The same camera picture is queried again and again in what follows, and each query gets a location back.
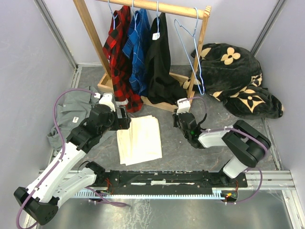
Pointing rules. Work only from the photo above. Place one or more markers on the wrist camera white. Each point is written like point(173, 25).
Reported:
point(183, 106)
point(106, 99)

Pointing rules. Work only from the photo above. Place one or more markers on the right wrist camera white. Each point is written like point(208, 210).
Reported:
point(183, 106)

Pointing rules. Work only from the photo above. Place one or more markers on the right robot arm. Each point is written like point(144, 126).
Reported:
point(248, 146)

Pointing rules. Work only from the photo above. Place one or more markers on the light blue picked hanger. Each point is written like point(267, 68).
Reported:
point(157, 11)

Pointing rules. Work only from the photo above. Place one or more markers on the black shirt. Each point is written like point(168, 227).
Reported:
point(161, 86)

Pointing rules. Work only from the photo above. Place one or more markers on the blue plaid shirt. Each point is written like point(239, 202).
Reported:
point(136, 49)

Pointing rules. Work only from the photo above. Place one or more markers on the blue hanger under red shirt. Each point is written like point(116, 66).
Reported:
point(114, 17)

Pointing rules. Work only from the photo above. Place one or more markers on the wooden clothes rack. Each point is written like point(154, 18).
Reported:
point(201, 17)

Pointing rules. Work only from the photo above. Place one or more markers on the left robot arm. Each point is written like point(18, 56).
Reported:
point(44, 196)

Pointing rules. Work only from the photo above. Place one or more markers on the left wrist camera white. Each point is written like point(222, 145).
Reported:
point(106, 99)

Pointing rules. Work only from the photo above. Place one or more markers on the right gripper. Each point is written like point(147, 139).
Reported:
point(178, 113)

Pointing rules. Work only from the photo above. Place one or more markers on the red plaid shirt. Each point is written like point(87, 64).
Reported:
point(120, 65)

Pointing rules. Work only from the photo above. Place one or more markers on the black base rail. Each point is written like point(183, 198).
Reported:
point(157, 183)

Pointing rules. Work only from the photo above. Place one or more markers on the grey shirt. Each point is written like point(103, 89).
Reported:
point(75, 107)

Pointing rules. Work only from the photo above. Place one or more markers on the black floral blanket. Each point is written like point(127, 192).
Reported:
point(233, 76)

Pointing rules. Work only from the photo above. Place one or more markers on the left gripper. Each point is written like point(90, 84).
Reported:
point(120, 123)

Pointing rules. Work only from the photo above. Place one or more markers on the cream folded cloth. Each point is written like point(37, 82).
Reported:
point(141, 142)

